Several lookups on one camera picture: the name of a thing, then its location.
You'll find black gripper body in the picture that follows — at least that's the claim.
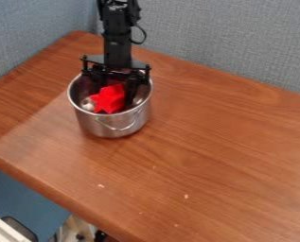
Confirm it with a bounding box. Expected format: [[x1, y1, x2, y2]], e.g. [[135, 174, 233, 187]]
[[81, 31, 150, 84]]

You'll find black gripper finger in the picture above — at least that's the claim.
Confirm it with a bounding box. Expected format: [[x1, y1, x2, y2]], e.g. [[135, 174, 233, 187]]
[[91, 73, 106, 94], [126, 76, 138, 106]]

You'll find red cross-shaped block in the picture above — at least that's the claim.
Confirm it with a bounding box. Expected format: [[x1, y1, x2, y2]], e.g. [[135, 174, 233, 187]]
[[90, 84, 126, 113]]

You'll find metal pot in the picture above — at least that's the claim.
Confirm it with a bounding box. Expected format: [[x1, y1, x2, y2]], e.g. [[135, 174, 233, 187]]
[[67, 75, 153, 138]]

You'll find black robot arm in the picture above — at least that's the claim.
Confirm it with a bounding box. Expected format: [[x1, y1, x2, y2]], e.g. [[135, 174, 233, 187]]
[[81, 0, 150, 106]]

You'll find white striped object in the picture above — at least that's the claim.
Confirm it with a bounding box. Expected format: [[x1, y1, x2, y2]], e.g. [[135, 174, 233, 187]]
[[0, 216, 38, 242]]

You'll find wooden table leg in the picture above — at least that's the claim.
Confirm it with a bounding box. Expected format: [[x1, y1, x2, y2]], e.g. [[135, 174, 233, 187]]
[[57, 215, 97, 242]]

